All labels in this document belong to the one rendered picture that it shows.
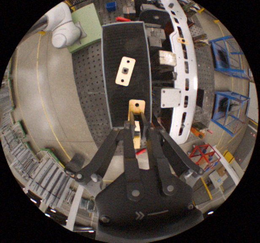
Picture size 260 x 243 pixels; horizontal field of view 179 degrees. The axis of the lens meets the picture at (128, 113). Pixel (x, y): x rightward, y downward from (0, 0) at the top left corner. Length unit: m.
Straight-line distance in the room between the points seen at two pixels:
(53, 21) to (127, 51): 0.51
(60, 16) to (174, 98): 0.76
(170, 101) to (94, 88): 0.62
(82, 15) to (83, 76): 0.58
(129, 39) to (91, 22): 0.58
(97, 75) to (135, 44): 0.55
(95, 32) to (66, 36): 0.29
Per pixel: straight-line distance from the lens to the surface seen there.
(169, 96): 0.34
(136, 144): 0.34
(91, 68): 0.80
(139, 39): 0.29
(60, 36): 0.62
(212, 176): 10.43
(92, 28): 0.82
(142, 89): 0.25
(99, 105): 0.78
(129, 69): 0.25
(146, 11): 0.37
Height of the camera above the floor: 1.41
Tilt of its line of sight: 69 degrees down
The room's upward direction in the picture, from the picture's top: 178 degrees counter-clockwise
